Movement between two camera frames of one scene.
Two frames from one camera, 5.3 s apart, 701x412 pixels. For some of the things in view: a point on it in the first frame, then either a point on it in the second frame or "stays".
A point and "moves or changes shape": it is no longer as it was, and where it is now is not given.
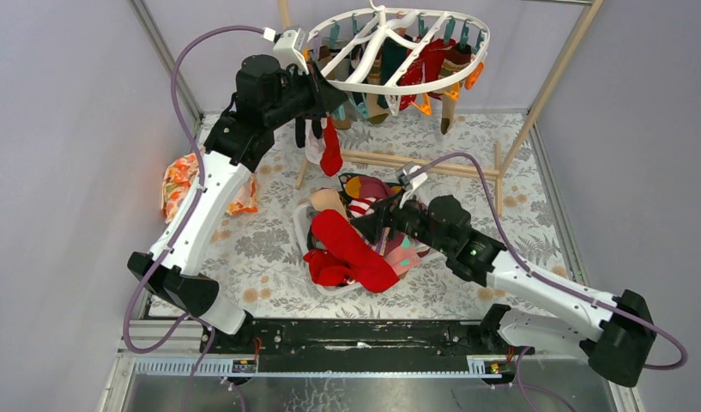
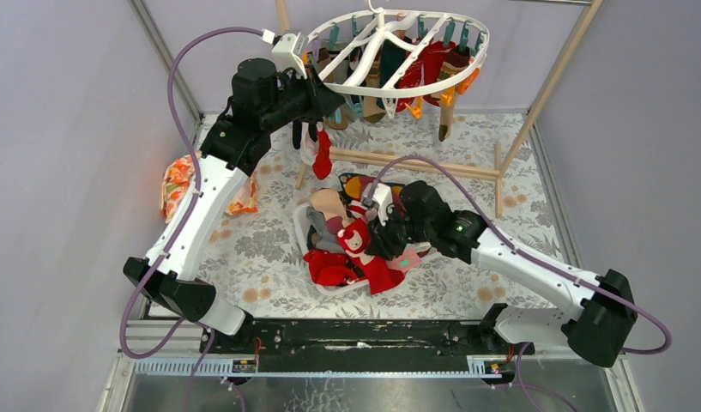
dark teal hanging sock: [393, 51] stays
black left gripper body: [314, 94] stays
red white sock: [331, 160] moves or changes shape
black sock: [300, 130] stays
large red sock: [369, 270] moves or changes shape
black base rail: [359, 338] stays
